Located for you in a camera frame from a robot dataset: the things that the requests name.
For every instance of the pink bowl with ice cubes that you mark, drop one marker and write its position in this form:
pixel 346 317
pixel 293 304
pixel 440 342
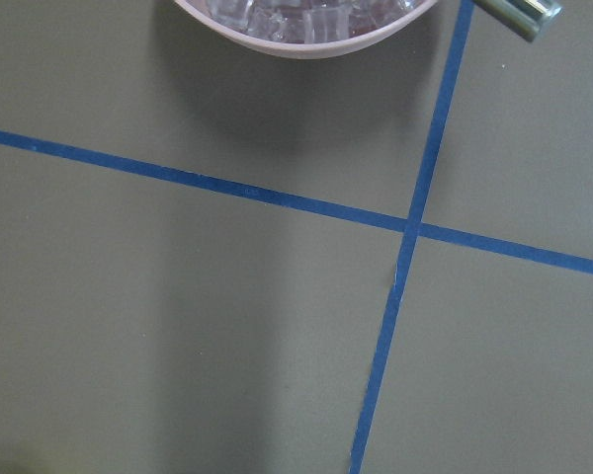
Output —
pixel 306 29

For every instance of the metal scoop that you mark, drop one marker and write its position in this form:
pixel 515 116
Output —
pixel 528 19

